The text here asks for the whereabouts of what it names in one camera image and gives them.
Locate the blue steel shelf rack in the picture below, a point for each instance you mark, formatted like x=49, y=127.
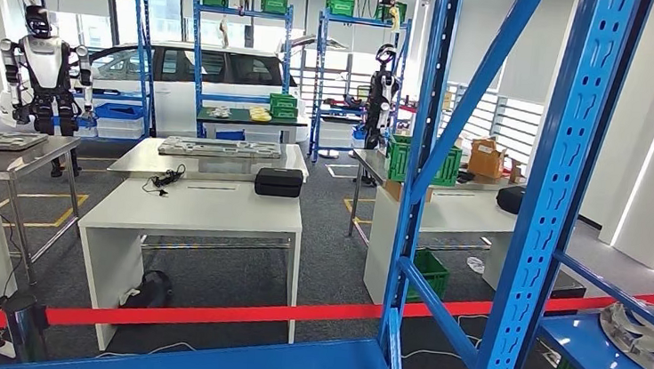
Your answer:
x=228, y=364
x=319, y=88
x=145, y=67
x=196, y=65
x=585, y=347

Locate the grey metal casting part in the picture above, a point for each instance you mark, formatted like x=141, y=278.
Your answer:
x=639, y=340

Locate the black zip case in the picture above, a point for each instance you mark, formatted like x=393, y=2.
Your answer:
x=509, y=200
x=278, y=182

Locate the large green plastic crate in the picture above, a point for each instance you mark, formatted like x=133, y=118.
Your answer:
x=397, y=160

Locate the stacked small green crates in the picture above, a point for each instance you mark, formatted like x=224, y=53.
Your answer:
x=283, y=106

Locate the yellow parts pile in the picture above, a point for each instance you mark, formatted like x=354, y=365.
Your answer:
x=260, y=114

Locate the dark green topped table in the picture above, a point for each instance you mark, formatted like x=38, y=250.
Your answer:
x=238, y=121

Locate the small white parts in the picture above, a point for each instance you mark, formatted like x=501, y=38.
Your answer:
x=219, y=112

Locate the white work table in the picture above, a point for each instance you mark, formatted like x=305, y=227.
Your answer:
x=195, y=207
x=460, y=212

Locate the brown cardboard box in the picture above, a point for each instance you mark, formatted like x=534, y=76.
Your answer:
x=486, y=158

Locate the white crumpled wrap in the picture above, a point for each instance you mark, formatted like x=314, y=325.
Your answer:
x=475, y=266

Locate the white car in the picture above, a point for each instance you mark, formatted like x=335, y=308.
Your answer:
x=174, y=105

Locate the red barrier belt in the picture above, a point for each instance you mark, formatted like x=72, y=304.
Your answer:
x=203, y=314

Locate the small cardboard box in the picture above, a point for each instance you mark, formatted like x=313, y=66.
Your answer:
x=517, y=172

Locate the white slatted rack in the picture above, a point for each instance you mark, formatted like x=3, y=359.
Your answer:
x=510, y=122

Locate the black bag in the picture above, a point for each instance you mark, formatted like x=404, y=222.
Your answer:
x=155, y=292

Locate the white storage bin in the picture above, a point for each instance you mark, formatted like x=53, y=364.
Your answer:
x=120, y=129

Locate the blue storage bin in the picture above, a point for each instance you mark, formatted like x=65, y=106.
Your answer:
x=119, y=112

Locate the white and black humanoid robot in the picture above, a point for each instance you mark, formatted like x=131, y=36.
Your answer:
x=44, y=70

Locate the white container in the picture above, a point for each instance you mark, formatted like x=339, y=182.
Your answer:
x=8, y=109

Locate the black barrier post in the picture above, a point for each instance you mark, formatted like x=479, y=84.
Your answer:
x=24, y=328

